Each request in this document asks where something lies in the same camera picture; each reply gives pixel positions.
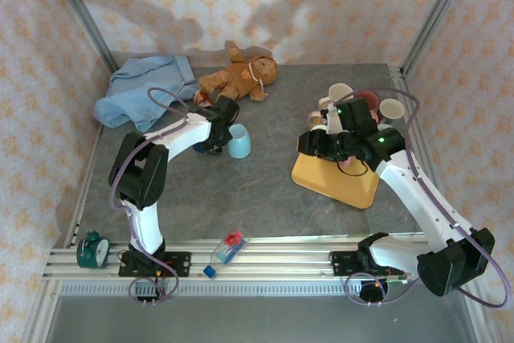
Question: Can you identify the taupe mug purple inside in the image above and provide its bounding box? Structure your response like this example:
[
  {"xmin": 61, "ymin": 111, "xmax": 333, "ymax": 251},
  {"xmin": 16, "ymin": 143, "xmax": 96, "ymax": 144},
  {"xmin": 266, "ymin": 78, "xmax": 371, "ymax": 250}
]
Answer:
[{"xmin": 307, "ymin": 108, "xmax": 328, "ymax": 127}]

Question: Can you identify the pink patterned mug red inside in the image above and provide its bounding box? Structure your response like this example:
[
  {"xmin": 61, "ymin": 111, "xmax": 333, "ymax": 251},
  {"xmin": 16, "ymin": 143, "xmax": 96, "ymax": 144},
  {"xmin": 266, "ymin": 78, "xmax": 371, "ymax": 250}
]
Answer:
[{"xmin": 355, "ymin": 89, "xmax": 381, "ymax": 124}]

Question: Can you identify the cream white mug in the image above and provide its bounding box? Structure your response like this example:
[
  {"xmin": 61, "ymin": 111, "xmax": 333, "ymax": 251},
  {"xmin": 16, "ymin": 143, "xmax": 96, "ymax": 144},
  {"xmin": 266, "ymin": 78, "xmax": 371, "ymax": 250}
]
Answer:
[{"xmin": 319, "ymin": 83, "xmax": 354, "ymax": 106}]

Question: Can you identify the light blue mug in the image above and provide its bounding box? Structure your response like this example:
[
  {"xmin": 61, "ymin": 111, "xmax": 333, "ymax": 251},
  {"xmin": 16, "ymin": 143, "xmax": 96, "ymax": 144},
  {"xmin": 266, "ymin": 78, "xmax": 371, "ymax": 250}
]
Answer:
[{"xmin": 227, "ymin": 124, "xmax": 252, "ymax": 159}]

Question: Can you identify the grey blue mug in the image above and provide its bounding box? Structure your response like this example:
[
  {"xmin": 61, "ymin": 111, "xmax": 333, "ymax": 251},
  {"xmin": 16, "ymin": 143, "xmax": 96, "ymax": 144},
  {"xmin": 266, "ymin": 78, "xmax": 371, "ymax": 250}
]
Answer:
[{"xmin": 379, "ymin": 97, "xmax": 405, "ymax": 123}]

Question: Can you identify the yellow tray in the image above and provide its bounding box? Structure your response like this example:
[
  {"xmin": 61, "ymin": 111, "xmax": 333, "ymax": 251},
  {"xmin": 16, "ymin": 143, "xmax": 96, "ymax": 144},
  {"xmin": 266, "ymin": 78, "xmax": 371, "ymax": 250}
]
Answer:
[{"xmin": 291, "ymin": 145, "xmax": 382, "ymax": 210}]

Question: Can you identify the brown teddy bear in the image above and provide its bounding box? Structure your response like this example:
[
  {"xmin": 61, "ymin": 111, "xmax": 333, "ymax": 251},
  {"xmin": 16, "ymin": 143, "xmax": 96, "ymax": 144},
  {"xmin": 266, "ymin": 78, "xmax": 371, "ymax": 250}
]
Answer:
[{"xmin": 198, "ymin": 46, "xmax": 279, "ymax": 103}]

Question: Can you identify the light blue cloth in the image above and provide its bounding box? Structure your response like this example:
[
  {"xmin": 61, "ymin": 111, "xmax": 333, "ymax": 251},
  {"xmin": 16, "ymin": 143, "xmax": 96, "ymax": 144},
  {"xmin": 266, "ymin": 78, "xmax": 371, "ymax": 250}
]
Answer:
[{"xmin": 92, "ymin": 55, "xmax": 194, "ymax": 133}]

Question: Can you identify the clear plastic bottle blue cap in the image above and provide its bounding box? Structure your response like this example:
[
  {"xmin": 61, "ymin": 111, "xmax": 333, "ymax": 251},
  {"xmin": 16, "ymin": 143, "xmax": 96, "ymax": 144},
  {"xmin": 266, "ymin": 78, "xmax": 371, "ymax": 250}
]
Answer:
[{"xmin": 202, "ymin": 227, "xmax": 252, "ymax": 279}]

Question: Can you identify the green alarm clock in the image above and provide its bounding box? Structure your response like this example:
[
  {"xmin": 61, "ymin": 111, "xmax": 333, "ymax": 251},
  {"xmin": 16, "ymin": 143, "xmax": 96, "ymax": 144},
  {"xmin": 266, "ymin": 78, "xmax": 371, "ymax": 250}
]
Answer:
[{"xmin": 75, "ymin": 229, "xmax": 112, "ymax": 270}]

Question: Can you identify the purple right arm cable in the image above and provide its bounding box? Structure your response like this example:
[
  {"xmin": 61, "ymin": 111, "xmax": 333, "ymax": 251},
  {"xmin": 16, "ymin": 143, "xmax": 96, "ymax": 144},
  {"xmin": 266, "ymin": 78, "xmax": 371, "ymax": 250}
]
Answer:
[{"xmin": 332, "ymin": 86, "xmax": 511, "ymax": 310}]

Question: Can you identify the wide aluminium base rail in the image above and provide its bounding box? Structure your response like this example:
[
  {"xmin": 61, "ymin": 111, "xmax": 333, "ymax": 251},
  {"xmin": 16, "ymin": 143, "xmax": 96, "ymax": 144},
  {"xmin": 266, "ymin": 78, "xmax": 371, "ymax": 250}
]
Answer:
[{"xmin": 42, "ymin": 236, "xmax": 483, "ymax": 282}]

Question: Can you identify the aluminium frame post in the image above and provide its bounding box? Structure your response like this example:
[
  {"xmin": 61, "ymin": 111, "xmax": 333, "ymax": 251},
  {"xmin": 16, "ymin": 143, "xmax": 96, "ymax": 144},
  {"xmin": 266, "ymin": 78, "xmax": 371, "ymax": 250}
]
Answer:
[
  {"xmin": 42, "ymin": 0, "xmax": 120, "ymax": 73},
  {"xmin": 401, "ymin": 0, "xmax": 481, "ymax": 77}
]

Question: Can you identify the grey slotted cable duct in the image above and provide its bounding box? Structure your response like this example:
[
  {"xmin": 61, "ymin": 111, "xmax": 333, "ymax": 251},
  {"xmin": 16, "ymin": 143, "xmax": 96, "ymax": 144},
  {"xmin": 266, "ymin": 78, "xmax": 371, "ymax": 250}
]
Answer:
[{"xmin": 55, "ymin": 283, "xmax": 467, "ymax": 296}]

